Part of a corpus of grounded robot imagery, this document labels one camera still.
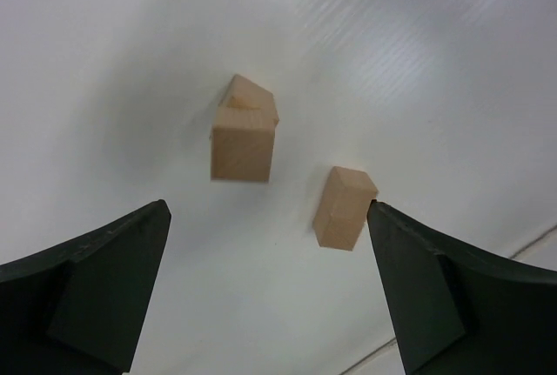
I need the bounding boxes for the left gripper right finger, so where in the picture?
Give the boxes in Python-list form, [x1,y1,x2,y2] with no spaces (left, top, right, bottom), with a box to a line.
[367,202,556,374]

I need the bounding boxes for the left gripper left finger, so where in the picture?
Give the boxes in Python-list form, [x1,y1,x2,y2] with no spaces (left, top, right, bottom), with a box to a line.
[1,199,171,374]

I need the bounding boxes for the small wooden cube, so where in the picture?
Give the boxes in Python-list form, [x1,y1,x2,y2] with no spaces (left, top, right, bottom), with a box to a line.
[211,107,275,183]

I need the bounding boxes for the wooden block letter D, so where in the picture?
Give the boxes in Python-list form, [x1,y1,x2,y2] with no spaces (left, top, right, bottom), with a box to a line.
[219,74,279,125]

